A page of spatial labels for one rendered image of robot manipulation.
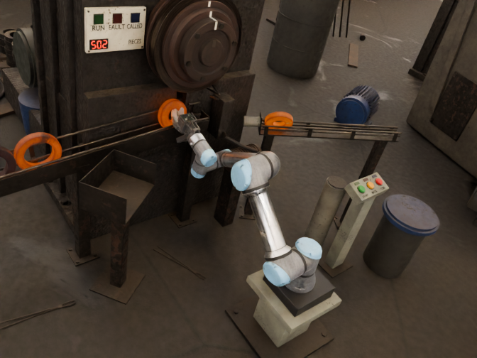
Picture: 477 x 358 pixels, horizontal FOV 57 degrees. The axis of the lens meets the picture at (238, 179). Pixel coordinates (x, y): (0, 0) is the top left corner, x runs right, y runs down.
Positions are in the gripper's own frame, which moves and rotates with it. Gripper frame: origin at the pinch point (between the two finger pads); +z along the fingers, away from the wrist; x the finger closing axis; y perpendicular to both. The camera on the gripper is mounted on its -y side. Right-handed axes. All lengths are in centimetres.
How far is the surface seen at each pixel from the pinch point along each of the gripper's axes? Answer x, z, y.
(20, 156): 72, -4, -5
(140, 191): 33.4, -34.0, -7.3
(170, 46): 10.0, 3.4, 37.2
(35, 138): 66, -2, 2
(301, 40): -237, 121, -69
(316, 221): -65, -71, -34
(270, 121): -51, -19, -1
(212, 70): -10.4, -4.7, 28.3
